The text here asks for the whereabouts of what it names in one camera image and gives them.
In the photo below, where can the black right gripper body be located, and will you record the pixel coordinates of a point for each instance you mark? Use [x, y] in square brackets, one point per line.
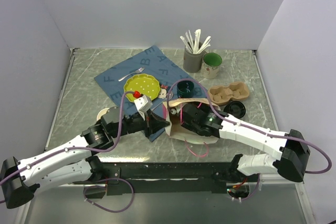
[190, 127]

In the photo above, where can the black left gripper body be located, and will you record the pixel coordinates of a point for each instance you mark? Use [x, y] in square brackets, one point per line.
[136, 123]

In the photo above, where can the kraft paper cakes bag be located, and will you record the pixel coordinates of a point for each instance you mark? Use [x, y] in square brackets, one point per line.
[181, 132]

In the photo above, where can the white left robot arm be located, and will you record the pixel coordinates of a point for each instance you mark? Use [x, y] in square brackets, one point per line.
[74, 161]

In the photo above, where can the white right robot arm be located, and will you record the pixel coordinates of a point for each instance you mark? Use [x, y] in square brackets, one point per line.
[283, 153]

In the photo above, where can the stack of paper cups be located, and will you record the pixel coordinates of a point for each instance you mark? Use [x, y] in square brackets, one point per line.
[102, 112]

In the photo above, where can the spare black cup lid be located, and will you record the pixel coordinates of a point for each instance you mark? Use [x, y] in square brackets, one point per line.
[236, 109]

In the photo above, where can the yellow dotted plate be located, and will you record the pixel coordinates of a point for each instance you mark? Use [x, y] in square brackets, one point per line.
[145, 84]

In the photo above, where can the dark green mug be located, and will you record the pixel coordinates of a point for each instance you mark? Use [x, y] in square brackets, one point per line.
[185, 89]

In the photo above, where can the silver fork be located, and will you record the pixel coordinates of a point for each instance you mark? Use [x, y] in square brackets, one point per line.
[135, 72]

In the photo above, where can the green inside ceramic mug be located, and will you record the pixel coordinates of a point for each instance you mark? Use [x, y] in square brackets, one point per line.
[211, 65]

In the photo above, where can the grey straw holder cup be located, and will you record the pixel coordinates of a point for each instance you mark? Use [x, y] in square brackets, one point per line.
[192, 62]

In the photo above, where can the white wrapped straws bundle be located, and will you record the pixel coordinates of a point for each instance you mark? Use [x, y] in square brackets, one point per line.
[193, 43]

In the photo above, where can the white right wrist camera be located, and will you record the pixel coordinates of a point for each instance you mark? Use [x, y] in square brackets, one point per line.
[175, 111]

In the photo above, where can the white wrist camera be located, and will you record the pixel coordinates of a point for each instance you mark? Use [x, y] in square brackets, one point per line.
[175, 111]
[142, 102]

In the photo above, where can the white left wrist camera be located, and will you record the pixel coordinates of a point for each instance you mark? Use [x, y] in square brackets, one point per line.
[142, 102]

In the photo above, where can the silver cartoon handle spoon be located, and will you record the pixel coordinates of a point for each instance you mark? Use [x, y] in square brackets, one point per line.
[165, 96]

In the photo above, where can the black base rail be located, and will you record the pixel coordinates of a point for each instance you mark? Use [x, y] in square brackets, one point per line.
[172, 177]

